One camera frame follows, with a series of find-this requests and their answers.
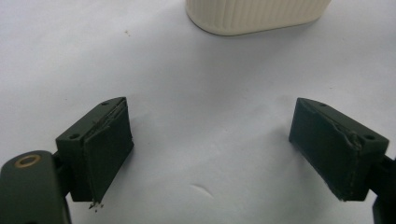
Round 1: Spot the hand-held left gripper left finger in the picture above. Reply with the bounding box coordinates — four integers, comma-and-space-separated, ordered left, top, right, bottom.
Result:
55, 96, 135, 210

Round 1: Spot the cream pump bottle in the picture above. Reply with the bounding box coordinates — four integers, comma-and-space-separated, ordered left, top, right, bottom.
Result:
185, 0, 332, 37

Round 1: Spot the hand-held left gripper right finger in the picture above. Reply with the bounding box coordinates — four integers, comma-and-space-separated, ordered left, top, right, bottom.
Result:
288, 97, 390, 203

